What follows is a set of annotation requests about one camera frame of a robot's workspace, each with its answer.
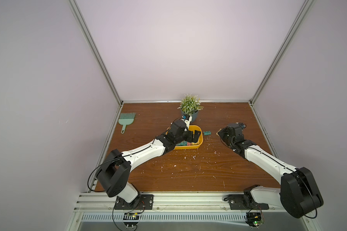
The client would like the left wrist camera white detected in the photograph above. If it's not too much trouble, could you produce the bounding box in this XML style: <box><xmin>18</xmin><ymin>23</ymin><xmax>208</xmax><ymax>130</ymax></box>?
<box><xmin>182</xmin><ymin>114</ymin><xmax>192</xmax><ymax>129</ymax></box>

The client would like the right controller board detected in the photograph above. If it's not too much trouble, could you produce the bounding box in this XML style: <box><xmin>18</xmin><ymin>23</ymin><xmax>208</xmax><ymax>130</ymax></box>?
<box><xmin>246</xmin><ymin>212</ymin><xmax>264</xmax><ymax>228</ymax></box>

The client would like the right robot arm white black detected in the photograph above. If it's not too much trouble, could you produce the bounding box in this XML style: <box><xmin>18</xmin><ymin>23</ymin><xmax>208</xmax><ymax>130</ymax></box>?
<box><xmin>217</xmin><ymin>123</ymin><xmax>324</xmax><ymax>218</ymax></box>

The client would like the controller board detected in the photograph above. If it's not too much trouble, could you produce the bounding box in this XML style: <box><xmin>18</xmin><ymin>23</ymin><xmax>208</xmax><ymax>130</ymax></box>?
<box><xmin>246</xmin><ymin>212</ymin><xmax>264</xmax><ymax>228</ymax></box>
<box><xmin>122</xmin><ymin>213</ymin><xmax>141</xmax><ymax>231</ymax></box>

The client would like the yellow plastic storage box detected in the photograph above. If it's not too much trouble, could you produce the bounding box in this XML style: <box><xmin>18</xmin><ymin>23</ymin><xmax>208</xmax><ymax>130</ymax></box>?
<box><xmin>165</xmin><ymin>125</ymin><xmax>204</xmax><ymax>150</ymax></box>

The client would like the green hand brush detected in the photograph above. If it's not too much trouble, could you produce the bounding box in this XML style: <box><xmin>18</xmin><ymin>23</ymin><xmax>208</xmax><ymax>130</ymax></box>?
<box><xmin>118</xmin><ymin>113</ymin><xmax>136</xmax><ymax>134</ymax></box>

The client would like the left controller board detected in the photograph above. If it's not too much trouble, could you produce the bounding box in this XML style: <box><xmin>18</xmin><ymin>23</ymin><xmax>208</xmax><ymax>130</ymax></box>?
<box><xmin>122</xmin><ymin>213</ymin><xmax>141</xmax><ymax>231</ymax></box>

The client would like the potted plant blue-grey pot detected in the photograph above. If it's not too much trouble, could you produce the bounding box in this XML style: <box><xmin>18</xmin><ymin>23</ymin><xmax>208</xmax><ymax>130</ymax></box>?
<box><xmin>178</xmin><ymin>94</ymin><xmax>203</xmax><ymax>123</ymax></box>

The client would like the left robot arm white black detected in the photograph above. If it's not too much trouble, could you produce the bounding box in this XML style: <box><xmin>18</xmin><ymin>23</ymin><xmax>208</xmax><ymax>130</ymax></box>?
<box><xmin>96</xmin><ymin>119</ymin><xmax>202</xmax><ymax>203</ymax></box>

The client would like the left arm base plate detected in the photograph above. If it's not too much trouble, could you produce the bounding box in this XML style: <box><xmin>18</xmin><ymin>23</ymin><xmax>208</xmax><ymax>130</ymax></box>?
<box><xmin>114</xmin><ymin>194</ymin><xmax>154</xmax><ymax>210</ymax></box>

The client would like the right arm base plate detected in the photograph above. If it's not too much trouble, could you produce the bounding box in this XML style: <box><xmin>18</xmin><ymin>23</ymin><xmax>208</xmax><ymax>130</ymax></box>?
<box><xmin>223</xmin><ymin>194</ymin><xmax>270</xmax><ymax>210</ymax></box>

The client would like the aluminium front rail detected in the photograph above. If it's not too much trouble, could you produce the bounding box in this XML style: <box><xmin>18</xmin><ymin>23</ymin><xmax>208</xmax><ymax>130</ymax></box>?
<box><xmin>73</xmin><ymin>192</ymin><xmax>311</xmax><ymax>214</ymax></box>

